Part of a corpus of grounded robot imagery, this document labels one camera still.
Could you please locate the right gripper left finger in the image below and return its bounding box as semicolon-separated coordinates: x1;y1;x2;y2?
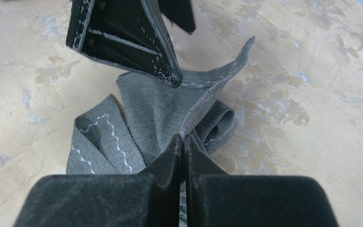
66;0;182;88

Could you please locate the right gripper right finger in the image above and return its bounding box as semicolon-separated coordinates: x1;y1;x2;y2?
158;0;196;35

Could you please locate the grey cloth napkin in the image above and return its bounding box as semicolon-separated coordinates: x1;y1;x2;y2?
65;36;256;227

